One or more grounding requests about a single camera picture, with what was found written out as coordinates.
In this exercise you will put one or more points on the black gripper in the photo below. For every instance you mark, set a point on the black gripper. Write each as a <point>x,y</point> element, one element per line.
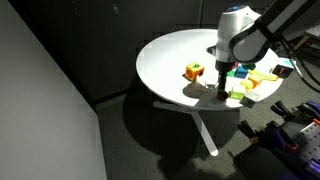
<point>224,68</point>

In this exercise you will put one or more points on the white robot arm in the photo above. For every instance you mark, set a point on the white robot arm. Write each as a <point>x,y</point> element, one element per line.
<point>246,36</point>

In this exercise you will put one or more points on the dark green foam cube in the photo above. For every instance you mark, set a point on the dark green foam cube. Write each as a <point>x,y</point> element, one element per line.
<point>231,73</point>

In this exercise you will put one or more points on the lime green foam cube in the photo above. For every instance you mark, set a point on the lime green foam cube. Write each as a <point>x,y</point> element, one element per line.
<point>237,94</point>

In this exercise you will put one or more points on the blue foam cube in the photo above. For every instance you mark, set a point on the blue foam cube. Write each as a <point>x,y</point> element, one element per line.
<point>241,72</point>

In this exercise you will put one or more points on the grey foam cube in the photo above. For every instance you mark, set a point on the grey foam cube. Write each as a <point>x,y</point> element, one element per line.
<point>251,97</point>

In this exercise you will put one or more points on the orange plushy cube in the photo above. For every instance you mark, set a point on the orange plushy cube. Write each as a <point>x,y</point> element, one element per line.
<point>194,71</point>

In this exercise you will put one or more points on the yellow ball fruit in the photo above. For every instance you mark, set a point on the yellow ball fruit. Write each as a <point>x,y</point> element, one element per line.
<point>246,84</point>

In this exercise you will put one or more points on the orange foam block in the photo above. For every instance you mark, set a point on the orange foam block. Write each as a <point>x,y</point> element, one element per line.
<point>255,82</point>

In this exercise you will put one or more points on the yellow banana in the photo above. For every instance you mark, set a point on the yellow banana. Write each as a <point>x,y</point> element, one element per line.
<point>263,76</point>

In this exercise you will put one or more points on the white table base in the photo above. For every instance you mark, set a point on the white table base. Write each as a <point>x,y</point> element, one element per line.
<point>200,126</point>

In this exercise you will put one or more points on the black spring clamp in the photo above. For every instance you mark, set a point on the black spring clamp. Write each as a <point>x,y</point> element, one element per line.
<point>250,128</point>
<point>281,109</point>

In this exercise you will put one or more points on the white box green triangle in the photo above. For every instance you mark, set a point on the white box green triangle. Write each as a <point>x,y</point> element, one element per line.
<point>283,69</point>

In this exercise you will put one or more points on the purple clamp orange tips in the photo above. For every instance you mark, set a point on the purple clamp orange tips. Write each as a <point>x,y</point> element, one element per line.
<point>283,138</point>

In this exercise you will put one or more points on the wooden legged furniture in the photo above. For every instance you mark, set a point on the wooden legged furniture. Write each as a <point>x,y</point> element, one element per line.
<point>305,38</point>

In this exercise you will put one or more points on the grey perforated pegboard panel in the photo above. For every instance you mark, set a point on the grey perforated pegboard panel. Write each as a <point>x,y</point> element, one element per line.
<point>308,138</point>

